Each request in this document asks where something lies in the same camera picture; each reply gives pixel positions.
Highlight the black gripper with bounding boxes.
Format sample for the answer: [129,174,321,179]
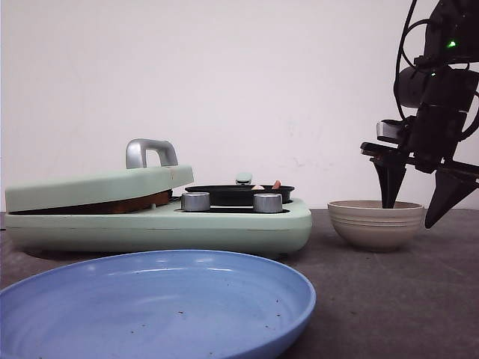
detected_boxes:
[361,105,478,229]

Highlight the beige ceramic bowl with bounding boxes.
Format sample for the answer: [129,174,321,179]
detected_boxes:
[328,200,424,252]

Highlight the orange shrimp pieces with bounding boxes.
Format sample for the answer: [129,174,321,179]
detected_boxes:
[251,180,281,191]

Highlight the breakfast maker hinged lid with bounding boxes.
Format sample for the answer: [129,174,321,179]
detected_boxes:
[5,138,194,213]

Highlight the white bread slice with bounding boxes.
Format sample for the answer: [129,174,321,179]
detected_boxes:
[13,189,173,215]

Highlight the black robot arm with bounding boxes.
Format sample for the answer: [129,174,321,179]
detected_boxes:
[361,1,478,228]

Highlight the mint green breakfast maker base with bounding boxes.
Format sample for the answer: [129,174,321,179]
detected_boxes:
[4,196,312,257]

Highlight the right silver control knob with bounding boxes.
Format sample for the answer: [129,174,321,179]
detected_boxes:
[253,193,283,214]

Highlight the silver control knob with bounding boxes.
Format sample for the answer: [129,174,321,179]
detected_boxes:
[180,191,210,212]
[253,193,283,214]

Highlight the black round frying pan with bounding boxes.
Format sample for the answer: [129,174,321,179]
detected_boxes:
[185,185,295,206]

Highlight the left silver control knob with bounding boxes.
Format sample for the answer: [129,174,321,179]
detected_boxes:
[180,191,210,212]

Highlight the blue ceramic plate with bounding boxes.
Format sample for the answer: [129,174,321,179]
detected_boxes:
[1,250,317,358]

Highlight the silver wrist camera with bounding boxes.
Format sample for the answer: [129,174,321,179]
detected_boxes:
[376,119,408,144]

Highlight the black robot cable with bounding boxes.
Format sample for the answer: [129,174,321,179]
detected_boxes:
[391,0,479,143]

